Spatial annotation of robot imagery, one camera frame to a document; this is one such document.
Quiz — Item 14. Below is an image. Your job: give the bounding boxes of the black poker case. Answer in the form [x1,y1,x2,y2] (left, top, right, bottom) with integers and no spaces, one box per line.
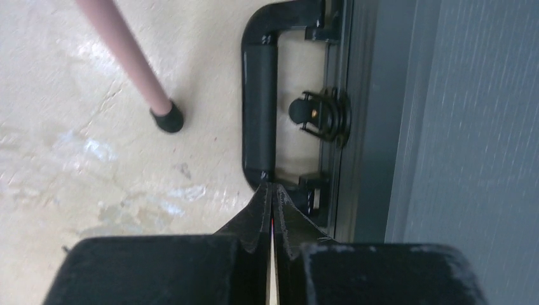
[241,0,539,254]

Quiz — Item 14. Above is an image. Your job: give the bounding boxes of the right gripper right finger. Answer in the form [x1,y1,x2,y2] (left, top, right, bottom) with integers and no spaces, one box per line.
[273,184,487,304]

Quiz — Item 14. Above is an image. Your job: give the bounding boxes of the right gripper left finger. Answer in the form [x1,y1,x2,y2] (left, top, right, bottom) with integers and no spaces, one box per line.
[44,183,273,304]

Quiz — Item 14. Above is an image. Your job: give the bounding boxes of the pink music stand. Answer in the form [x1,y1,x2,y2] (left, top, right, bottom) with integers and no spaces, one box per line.
[76,0,184,133]

